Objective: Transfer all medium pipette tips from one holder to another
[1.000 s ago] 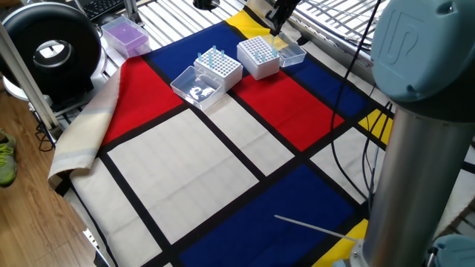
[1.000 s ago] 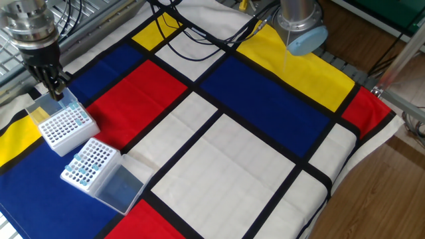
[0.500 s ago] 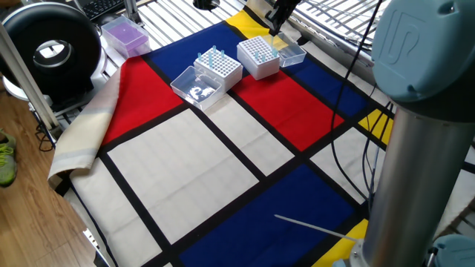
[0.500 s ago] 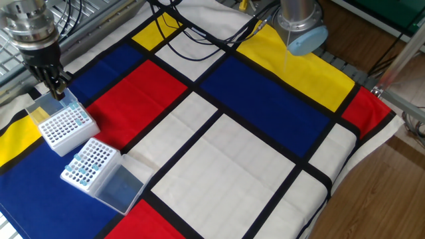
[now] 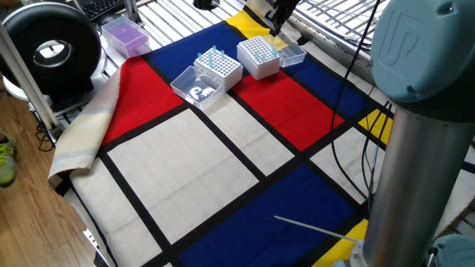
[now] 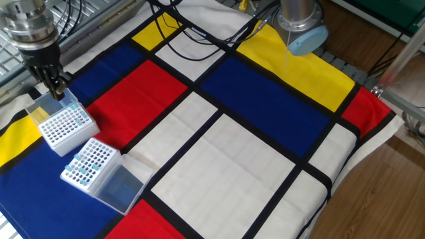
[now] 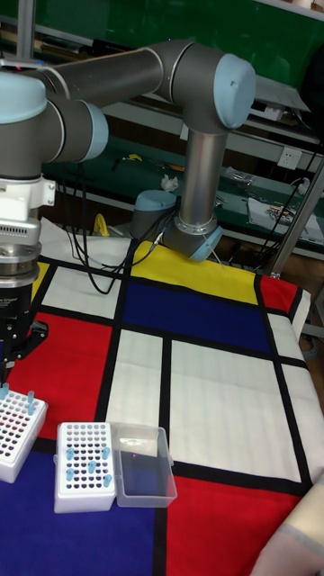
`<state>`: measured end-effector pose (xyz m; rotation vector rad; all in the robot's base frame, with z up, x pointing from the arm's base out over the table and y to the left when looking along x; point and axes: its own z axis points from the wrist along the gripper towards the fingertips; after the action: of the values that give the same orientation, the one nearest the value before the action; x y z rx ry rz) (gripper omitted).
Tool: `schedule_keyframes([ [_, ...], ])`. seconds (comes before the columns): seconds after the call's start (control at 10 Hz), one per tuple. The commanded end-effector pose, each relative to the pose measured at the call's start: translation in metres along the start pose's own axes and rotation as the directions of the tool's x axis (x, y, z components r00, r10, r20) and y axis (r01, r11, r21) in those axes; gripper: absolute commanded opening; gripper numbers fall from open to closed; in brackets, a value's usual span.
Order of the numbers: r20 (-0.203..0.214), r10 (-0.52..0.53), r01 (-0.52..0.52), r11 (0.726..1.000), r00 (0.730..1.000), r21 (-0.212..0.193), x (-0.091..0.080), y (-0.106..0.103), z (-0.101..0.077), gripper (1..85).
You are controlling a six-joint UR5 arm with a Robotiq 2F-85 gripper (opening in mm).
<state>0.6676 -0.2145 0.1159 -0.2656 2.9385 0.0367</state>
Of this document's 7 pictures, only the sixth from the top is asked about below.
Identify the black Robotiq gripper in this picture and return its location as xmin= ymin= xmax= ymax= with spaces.
xmin=19 ymin=42 xmax=72 ymax=101

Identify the white pipette tip holder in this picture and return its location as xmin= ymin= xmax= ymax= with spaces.
xmin=38 ymin=102 xmax=101 ymax=157
xmin=59 ymin=137 xmax=122 ymax=197

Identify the Mondrian pattern tablecloth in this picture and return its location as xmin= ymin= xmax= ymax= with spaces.
xmin=0 ymin=0 xmax=404 ymax=239

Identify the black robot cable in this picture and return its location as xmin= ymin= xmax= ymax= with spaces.
xmin=147 ymin=0 xmax=233 ymax=63
xmin=228 ymin=0 xmax=283 ymax=47

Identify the aluminium frame post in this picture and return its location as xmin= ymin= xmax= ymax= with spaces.
xmin=371 ymin=23 xmax=425 ymax=97

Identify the aluminium frame beam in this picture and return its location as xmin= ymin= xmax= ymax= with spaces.
xmin=373 ymin=86 xmax=425 ymax=122

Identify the grey cable bundle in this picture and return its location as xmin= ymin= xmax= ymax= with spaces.
xmin=400 ymin=106 xmax=425 ymax=147

